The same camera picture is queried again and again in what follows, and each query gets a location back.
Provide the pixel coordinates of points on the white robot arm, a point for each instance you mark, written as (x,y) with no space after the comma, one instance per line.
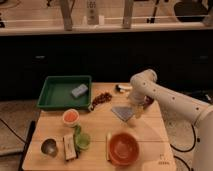
(195,111)

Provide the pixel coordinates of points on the bunch of dried red berries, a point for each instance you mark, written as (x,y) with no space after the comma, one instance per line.
(102,98)

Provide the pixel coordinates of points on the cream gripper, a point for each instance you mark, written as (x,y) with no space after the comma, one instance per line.
(139,110)

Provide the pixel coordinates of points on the green cup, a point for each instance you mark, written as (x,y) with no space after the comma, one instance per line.
(82,140)

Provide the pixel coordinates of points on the dark maroon bowl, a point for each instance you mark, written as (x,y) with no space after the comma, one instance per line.
(148,101)

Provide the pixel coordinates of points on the grey sponge block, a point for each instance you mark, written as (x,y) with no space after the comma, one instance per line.
(80,90)

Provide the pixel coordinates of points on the brown rectangular box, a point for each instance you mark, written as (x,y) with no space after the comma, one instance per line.
(69,147)

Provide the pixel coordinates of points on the green plastic tray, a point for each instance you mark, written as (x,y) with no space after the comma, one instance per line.
(56,93)

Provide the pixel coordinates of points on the red bowl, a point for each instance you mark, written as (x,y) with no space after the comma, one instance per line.
(123,149)

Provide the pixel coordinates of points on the green spoon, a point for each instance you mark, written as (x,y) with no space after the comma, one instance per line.
(77,130)

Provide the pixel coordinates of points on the white cup with orange filling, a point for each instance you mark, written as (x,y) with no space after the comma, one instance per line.
(70,117)

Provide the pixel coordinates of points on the grey towel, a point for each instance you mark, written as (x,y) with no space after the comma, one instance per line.
(123,113)

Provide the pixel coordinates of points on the metal cup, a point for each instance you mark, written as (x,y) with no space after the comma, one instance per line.
(49,147)

